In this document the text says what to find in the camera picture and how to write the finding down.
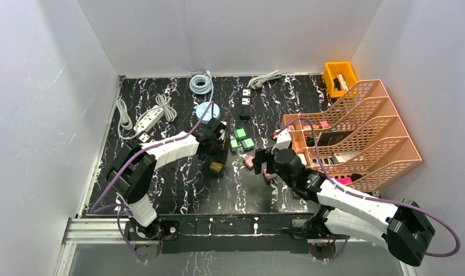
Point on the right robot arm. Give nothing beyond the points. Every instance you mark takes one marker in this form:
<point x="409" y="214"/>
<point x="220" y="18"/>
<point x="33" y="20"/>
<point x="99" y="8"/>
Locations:
<point x="403" y="229"/>

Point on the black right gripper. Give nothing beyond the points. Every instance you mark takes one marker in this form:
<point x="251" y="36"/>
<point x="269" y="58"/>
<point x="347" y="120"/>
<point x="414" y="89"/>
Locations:
<point x="262" y="155"/>

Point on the peach mesh file organizer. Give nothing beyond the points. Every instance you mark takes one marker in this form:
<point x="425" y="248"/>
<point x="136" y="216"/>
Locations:
<point x="360" y="137"/>

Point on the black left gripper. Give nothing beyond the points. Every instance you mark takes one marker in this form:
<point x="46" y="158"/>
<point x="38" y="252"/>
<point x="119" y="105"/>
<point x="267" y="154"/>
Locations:
<point x="218" y="154"/>

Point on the orange plastic bin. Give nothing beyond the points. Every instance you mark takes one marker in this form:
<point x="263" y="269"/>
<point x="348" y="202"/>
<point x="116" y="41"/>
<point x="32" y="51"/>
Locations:
<point x="338" y="77"/>

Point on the white power strip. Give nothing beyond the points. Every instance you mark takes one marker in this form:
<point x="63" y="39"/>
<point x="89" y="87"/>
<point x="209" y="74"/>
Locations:
<point x="148" y="119"/>

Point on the black short power strip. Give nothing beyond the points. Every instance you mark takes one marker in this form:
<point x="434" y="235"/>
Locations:
<point x="245" y="104"/>

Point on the black long power strip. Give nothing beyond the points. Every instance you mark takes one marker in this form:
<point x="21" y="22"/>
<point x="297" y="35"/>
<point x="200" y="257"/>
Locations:
<point x="143" y="137"/>

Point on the yellow plug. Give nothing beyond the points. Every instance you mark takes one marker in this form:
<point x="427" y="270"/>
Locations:
<point x="216" y="167"/>

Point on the round light blue socket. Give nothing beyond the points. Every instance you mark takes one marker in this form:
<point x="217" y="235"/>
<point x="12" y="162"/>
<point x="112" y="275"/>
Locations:
<point x="206" y="111"/>

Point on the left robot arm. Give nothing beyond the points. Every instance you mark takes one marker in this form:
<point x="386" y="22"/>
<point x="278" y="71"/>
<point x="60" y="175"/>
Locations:
<point x="131" y="171"/>

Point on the mauve pink usb plug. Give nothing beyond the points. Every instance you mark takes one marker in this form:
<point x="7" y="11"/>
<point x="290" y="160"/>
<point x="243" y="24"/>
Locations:
<point x="248" y="162"/>

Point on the aluminium frame rail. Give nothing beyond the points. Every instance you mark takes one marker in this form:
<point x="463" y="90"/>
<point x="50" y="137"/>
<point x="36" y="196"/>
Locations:
<point x="215" y="245"/>

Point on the green usb plug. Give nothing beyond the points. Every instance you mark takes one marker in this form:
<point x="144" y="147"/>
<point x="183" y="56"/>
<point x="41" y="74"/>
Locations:
<point x="234" y="145"/>

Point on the magenta item in tray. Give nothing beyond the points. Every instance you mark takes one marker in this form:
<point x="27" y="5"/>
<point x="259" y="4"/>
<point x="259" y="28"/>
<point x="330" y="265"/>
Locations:
<point x="344" y="180"/>

